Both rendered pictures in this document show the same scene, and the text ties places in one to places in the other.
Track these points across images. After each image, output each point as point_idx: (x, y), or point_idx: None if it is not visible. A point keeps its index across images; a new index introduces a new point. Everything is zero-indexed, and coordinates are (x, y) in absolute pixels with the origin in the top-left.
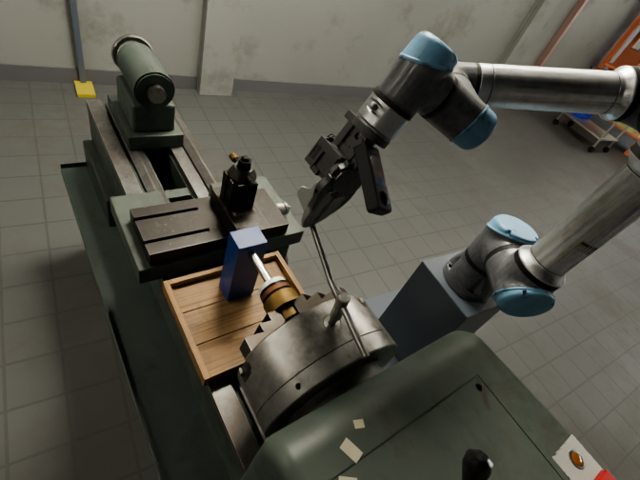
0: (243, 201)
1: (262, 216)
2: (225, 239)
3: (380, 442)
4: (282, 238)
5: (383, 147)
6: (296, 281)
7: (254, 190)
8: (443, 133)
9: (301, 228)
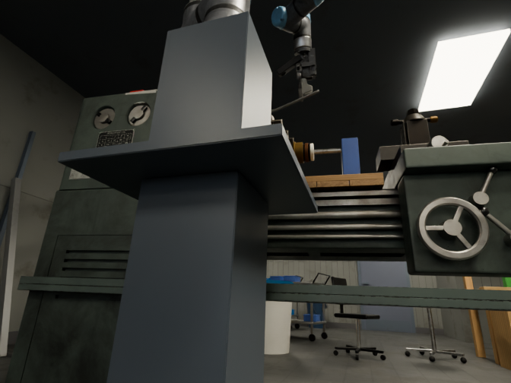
0: (404, 143)
1: (395, 146)
2: (388, 175)
3: None
4: (397, 164)
5: (294, 54)
6: (339, 175)
7: (403, 129)
8: (284, 30)
9: (409, 148)
